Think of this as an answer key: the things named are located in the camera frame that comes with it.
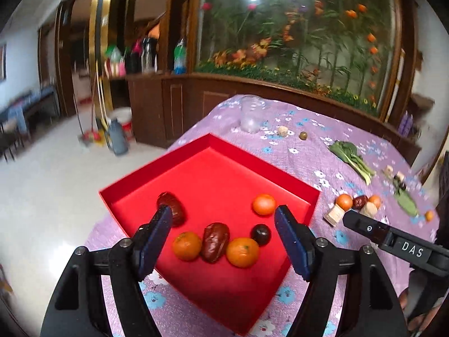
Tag large green leaf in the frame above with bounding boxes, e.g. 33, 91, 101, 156
393, 178, 419, 218

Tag purple floral tablecloth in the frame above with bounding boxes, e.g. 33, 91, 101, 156
86, 99, 439, 336

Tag small tangerine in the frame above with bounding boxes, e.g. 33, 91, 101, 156
425, 210, 435, 222

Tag flower display glass case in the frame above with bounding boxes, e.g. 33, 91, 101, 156
196, 0, 396, 115

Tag white bucket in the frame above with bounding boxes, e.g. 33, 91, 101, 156
110, 106, 134, 141

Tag green water bottle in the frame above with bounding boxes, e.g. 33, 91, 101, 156
173, 38, 186, 75

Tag purple bottles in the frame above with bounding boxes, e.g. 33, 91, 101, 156
398, 111, 413, 137

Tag grey floor thermos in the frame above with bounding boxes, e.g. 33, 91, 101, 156
105, 119, 129, 156

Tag wooden cabinet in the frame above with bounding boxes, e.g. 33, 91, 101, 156
126, 73, 421, 164

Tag small white chunk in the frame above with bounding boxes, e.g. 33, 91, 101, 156
277, 126, 288, 138

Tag green olive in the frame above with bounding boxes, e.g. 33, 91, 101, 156
298, 132, 308, 141

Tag clear plastic cup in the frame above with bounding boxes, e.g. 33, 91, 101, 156
240, 95, 266, 134

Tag large red date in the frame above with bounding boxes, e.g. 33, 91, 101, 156
156, 192, 187, 227

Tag white sugarcane chunk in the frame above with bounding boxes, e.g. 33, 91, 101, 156
360, 202, 378, 219
324, 204, 345, 227

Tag orange tangerine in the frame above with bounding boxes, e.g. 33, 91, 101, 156
252, 194, 276, 217
226, 237, 260, 268
368, 195, 381, 208
336, 193, 353, 211
172, 231, 202, 262

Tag bok choy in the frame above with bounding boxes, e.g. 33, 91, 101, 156
328, 141, 376, 186

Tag black thermos jug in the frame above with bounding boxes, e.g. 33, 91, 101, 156
141, 37, 157, 73

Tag red shallow tray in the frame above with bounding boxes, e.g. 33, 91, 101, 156
99, 132, 322, 337

